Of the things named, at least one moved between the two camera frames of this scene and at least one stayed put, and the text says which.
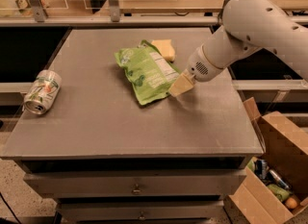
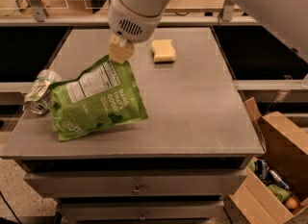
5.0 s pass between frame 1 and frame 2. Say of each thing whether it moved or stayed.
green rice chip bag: moved
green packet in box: stayed
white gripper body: moved
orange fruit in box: stayed
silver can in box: stayed
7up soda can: stayed
